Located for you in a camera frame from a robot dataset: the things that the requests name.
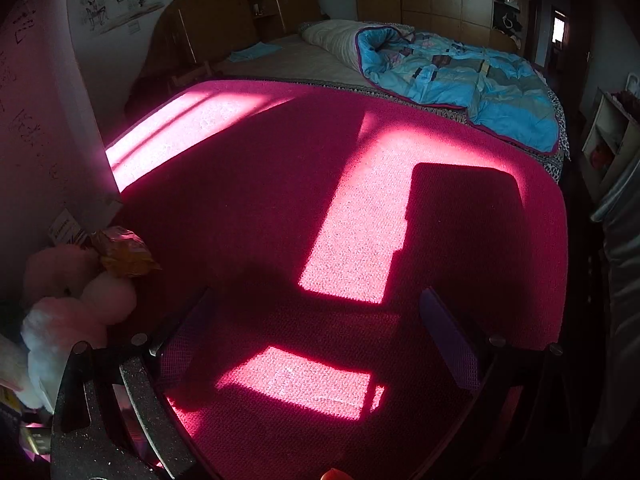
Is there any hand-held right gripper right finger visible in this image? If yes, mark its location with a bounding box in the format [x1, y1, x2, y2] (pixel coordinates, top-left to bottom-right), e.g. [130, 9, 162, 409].
[420, 287, 596, 480]

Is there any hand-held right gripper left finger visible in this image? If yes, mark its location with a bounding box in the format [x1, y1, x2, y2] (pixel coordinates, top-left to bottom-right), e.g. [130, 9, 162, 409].
[52, 287, 213, 480]

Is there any yellow snack packet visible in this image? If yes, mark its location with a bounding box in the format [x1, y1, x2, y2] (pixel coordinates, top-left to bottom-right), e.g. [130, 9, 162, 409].
[91, 227, 162, 278]

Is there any white pink plush toy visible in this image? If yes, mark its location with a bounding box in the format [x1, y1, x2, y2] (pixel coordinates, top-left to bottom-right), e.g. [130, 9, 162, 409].
[20, 245, 138, 411]

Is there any grey white long box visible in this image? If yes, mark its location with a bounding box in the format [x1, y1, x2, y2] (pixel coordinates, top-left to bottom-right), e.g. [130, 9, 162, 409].
[47, 210, 88, 248]

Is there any red tablecloth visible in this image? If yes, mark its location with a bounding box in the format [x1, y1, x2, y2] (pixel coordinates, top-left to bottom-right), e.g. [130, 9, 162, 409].
[105, 79, 571, 480]

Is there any grey cloth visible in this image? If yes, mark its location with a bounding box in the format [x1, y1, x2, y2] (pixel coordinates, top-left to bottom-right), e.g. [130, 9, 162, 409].
[590, 150, 640, 480]

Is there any blue patchwork quilt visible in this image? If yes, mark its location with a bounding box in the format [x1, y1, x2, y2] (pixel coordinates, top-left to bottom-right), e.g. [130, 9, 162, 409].
[356, 25, 560, 153]

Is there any white shelf unit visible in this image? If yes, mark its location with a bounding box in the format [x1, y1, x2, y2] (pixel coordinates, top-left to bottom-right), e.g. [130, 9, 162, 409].
[580, 87, 640, 201]

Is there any light blue cloth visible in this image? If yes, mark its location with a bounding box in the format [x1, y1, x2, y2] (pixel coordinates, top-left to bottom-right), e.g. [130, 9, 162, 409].
[231, 42, 283, 61]

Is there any bed with patterned sheet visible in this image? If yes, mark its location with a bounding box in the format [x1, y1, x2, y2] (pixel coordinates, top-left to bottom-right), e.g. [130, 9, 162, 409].
[125, 20, 571, 176]

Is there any wooden bed headboard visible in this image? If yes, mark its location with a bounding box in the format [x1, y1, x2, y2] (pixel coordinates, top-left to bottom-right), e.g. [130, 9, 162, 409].
[124, 0, 323, 111]

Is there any white quilt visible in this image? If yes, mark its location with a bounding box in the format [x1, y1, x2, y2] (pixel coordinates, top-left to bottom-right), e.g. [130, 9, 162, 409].
[300, 19, 401, 68]

